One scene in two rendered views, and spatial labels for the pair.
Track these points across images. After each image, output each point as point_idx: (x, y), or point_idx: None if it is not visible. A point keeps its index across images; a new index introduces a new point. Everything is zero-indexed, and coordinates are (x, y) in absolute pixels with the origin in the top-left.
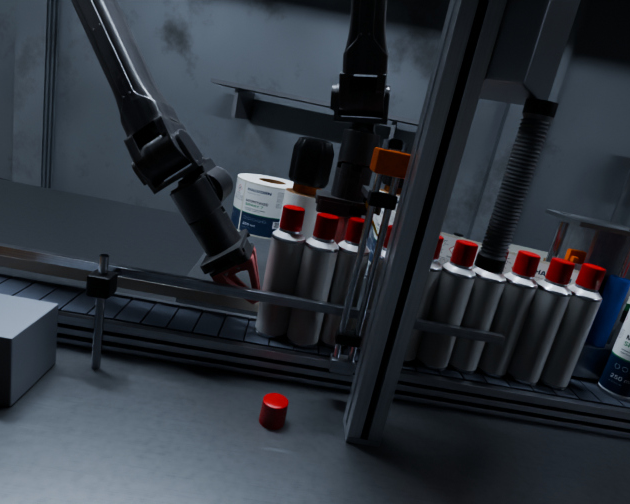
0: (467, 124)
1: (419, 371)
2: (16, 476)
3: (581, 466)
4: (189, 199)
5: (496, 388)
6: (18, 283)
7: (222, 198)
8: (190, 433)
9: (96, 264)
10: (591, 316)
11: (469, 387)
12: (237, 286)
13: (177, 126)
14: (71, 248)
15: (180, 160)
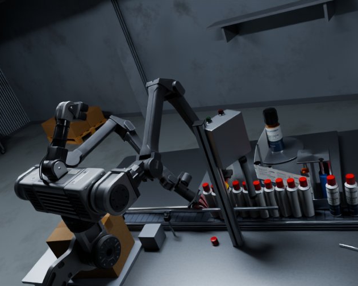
0: (218, 177)
1: (258, 220)
2: (163, 264)
3: (307, 243)
4: (178, 192)
5: (283, 222)
6: (153, 214)
7: (188, 184)
8: (195, 249)
9: (165, 210)
10: (306, 194)
11: (274, 223)
12: (199, 208)
13: (168, 174)
14: (164, 188)
15: (171, 184)
